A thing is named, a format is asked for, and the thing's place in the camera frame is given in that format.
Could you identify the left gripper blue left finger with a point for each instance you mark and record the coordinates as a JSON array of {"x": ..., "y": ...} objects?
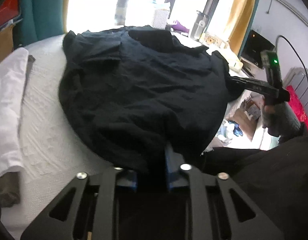
[{"x": 84, "y": 209}]

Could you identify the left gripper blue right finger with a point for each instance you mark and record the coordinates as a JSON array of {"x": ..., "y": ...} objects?
[{"x": 203, "y": 206}]

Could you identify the black t-shirt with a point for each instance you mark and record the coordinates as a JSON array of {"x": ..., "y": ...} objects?
[{"x": 129, "y": 92}]

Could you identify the right gloved hand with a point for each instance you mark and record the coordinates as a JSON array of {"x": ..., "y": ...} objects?
[{"x": 280, "y": 120}]

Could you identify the red patterned cloth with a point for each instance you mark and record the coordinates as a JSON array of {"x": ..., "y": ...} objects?
[{"x": 297, "y": 106}]

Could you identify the black monitor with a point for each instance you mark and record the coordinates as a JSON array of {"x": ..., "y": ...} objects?
[{"x": 253, "y": 47}]

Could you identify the white bed sheet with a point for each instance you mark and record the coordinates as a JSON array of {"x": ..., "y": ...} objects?
[{"x": 51, "y": 151}]

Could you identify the right yellow curtain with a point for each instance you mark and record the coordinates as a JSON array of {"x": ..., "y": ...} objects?
[{"x": 239, "y": 22}]

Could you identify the purple cloth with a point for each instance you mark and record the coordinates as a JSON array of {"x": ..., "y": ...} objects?
[{"x": 177, "y": 26}]

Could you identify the white perforated plastic basket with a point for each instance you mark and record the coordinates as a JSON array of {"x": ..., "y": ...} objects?
[{"x": 160, "y": 18}]

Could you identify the white folded garment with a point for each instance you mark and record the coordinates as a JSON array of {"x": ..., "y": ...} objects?
[{"x": 12, "y": 83}]

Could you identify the brown cardboard box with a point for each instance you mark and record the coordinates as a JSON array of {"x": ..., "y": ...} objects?
[{"x": 6, "y": 41}]

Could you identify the teal curtain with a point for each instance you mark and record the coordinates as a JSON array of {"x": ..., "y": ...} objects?
[{"x": 40, "y": 19}]

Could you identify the red screen tablet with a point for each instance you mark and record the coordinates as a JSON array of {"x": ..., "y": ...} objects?
[{"x": 9, "y": 12}]

